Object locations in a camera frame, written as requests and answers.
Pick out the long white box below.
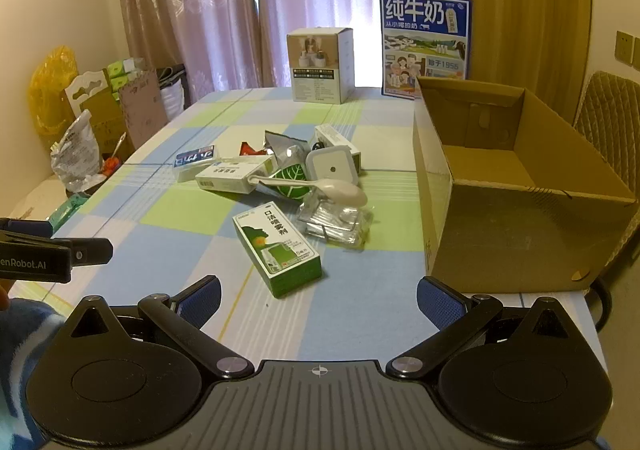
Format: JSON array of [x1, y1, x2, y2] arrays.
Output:
[[314, 124, 362, 171]]

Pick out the golden brown curtain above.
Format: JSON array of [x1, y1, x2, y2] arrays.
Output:
[[451, 0, 593, 123]]

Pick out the blue plush clothing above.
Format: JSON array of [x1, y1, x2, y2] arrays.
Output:
[[0, 299, 67, 436]]

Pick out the white medicine box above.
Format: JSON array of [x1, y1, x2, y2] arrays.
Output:
[[195, 157, 279, 195]]

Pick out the clear bag of foil packets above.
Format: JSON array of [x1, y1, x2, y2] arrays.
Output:
[[298, 191, 374, 249]]

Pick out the black and white bag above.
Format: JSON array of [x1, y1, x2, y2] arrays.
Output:
[[156, 64, 194, 121]]

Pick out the quilted beige chair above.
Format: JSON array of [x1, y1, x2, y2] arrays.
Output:
[[572, 71, 640, 331]]

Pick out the white plastic spoon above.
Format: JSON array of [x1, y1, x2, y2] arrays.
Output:
[[247, 174, 369, 207]]

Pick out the low white furniture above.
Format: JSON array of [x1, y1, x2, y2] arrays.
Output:
[[0, 177, 76, 231]]

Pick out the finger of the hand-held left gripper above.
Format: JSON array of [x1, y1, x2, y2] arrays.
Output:
[[30, 238, 114, 265], [0, 217, 54, 239]]

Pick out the green packet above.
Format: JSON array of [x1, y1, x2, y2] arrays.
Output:
[[48, 193, 91, 227]]

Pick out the brown lace curtain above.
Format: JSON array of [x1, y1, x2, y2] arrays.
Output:
[[114, 0, 262, 106]]

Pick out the yellow plastic bag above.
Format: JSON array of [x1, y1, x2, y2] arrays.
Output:
[[27, 46, 82, 139]]

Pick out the checked cloth desktop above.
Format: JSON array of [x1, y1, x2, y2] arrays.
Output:
[[7, 87, 608, 376]]

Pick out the cardboard box with white flap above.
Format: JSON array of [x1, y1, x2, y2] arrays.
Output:
[[64, 70, 127, 153]]

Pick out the white square night light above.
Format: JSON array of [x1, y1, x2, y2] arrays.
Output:
[[305, 146, 360, 187]]

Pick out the green leaf snack bag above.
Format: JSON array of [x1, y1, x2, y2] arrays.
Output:
[[257, 130, 314, 201]]

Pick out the crinkled white plastic bag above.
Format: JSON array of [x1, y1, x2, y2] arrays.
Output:
[[50, 110, 107, 194]]

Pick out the blue milk carton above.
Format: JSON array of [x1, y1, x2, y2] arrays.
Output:
[[379, 0, 474, 101]]

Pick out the blue and white small box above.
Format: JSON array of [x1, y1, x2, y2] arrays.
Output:
[[173, 145, 217, 181]]

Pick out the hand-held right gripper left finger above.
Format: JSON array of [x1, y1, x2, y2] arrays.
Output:
[[64, 275, 257, 381]]

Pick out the brown cardboard box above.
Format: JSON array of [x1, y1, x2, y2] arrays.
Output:
[[412, 77, 639, 294]]

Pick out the green medicine box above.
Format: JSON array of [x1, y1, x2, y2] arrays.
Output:
[[233, 201, 323, 299]]

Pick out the wall switch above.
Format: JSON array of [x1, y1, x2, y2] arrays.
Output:
[[614, 31, 640, 71]]

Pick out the green tissue packs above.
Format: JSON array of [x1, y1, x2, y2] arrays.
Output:
[[106, 58, 147, 93]]

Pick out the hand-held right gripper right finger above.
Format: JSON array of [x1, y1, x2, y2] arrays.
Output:
[[385, 276, 576, 381]]

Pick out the white product box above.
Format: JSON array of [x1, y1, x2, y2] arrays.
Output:
[[286, 27, 355, 105]]

